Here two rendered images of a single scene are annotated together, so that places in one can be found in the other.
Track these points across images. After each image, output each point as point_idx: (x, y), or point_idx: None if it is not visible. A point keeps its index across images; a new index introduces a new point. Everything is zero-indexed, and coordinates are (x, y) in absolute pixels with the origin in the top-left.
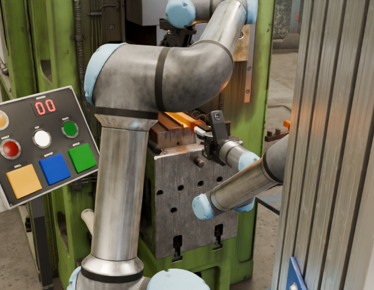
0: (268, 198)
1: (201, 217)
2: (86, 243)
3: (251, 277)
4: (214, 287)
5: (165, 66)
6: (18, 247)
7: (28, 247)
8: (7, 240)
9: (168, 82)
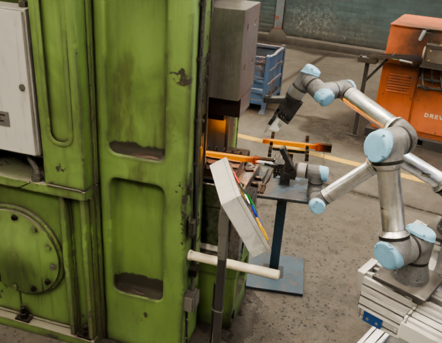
0: (274, 194)
1: (319, 211)
2: (187, 278)
3: None
4: (240, 273)
5: (411, 135)
6: (30, 341)
7: (38, 335)
8: (7, 342)
9: (414, 142)
